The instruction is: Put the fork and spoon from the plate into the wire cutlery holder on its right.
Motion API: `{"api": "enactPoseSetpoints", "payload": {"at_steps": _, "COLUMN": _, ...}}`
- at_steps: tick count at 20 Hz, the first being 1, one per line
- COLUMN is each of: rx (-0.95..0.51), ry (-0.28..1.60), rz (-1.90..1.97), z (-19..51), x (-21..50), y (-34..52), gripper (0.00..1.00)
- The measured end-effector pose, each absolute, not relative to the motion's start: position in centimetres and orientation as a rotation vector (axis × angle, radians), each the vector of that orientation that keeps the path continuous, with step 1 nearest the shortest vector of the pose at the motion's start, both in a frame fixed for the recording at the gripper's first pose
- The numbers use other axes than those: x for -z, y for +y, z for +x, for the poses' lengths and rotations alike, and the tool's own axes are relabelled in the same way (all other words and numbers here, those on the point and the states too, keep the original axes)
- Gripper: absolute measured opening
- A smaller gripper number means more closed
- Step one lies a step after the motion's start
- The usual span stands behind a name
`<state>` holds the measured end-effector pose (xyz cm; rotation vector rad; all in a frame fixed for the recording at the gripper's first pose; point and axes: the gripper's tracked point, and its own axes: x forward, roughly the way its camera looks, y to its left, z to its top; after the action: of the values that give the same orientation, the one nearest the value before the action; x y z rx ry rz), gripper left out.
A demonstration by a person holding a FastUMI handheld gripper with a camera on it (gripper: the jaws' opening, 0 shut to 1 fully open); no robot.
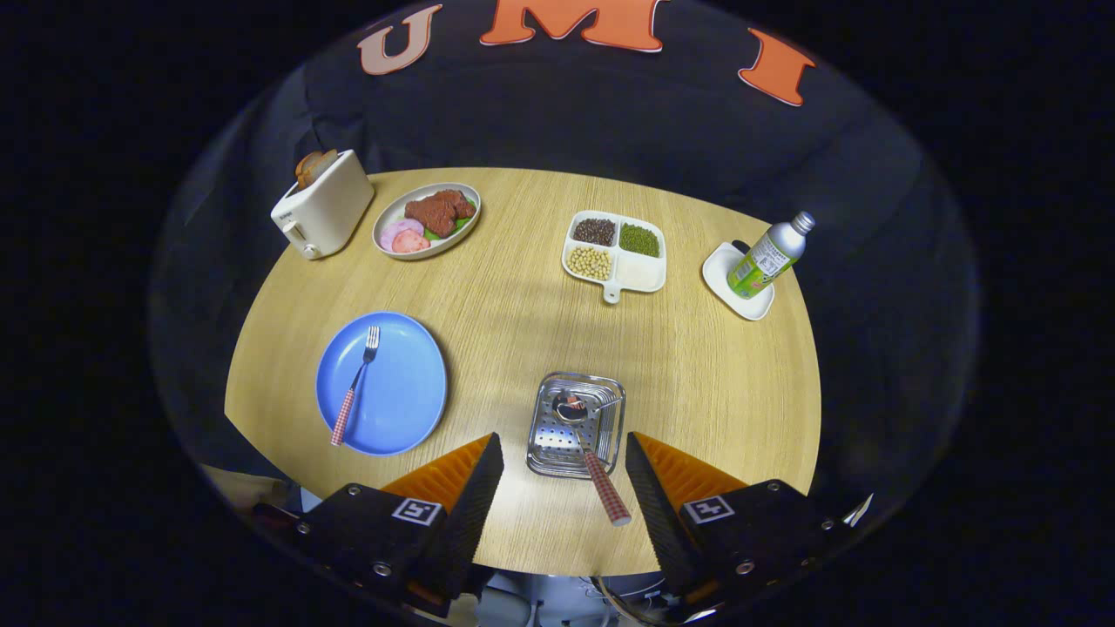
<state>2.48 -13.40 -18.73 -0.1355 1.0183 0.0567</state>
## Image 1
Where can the dark brown beans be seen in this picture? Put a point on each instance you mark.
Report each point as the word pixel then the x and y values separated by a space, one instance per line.
pixel 594 232

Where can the cream white toaster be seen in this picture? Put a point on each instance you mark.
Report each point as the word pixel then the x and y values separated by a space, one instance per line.
pixel 327 213

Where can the yellow soybeans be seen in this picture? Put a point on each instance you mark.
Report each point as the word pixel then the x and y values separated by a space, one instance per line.
pixel 590 263

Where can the small white square dish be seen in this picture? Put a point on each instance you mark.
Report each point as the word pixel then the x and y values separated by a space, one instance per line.
pixel 721 274

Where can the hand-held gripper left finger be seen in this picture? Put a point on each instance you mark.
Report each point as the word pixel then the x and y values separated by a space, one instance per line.
pixel 466 514

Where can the brown toast slice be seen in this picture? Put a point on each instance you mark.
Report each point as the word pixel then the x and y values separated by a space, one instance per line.
pixel 322 164
pixel 305 170

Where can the pink ham slices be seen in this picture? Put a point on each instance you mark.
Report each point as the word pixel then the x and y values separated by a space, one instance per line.
pixel 405 238

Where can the red-brown meat pieces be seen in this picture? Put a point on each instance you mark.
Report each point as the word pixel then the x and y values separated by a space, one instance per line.
pixel 435 211

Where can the silver bottle green label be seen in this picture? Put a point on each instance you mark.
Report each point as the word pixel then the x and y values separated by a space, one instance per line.
pixel 766 259

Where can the green mung beans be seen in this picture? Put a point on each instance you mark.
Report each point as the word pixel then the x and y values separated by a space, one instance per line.
pixel 639 240

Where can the blue round plate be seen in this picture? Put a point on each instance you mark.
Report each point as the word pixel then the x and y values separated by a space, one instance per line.
pixel 405 392

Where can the white divided snack tray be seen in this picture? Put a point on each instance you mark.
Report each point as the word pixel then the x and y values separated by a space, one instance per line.
pixel 640 274

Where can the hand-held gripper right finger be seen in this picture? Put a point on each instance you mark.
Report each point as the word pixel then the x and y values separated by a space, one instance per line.
pixel 658 514

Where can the white oval food plate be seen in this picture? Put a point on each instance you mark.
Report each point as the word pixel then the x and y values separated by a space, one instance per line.
pixel 388 222

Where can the metal cutlery holder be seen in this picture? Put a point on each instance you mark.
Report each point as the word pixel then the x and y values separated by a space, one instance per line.
pixel 553 435

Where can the black backdrop cloth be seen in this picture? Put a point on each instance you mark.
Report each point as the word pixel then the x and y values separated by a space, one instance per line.
pixel 566 122

